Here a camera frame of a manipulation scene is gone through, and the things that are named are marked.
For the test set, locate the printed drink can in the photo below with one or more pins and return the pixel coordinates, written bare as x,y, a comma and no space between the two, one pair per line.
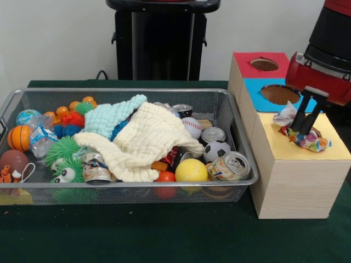
230,165

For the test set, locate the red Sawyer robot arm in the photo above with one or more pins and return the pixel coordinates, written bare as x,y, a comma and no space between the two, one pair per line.
331,35

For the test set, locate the crushed clear plastic bottle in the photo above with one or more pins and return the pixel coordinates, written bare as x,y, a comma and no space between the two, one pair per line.
41,139

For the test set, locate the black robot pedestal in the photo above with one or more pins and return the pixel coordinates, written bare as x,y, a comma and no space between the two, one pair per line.
159,49

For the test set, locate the black and white soccer ball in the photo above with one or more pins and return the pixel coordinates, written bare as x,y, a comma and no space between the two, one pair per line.
216,151

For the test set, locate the small red ball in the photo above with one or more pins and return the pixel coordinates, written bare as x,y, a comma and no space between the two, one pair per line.
166,176

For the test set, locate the colourful polka-dot cloth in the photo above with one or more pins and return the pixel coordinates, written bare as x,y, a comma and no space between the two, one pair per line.
315,143

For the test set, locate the cream knitted cloth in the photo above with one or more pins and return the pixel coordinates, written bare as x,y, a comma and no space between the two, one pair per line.
148,137

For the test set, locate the shallow mesh bin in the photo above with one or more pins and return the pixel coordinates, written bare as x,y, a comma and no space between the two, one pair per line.
123,194

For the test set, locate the orange mini basketball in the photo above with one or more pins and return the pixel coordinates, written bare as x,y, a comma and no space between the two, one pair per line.
18,138

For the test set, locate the yellow tennis ball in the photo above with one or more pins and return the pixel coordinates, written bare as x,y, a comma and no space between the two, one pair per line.
191,170

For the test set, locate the light blue knitted cloth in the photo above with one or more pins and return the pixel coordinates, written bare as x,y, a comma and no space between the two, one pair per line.
107,115

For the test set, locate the dark green tablecloth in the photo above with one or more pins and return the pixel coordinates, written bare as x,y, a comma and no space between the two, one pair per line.
344,115
164,233

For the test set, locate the white baseball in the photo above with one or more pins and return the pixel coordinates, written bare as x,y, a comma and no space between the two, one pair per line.
192,127

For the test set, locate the brown mini football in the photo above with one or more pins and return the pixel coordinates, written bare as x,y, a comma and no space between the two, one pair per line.
13,161

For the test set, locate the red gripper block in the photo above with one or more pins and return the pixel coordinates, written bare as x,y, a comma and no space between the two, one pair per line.
315,79

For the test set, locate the blue green globe ball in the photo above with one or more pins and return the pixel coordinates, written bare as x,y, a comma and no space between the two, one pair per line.
26,117

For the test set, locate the wooden box with three holes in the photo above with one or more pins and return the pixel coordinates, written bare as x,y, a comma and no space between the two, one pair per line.
296,186

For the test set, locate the silver drink can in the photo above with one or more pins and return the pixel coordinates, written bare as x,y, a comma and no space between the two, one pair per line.
213,134

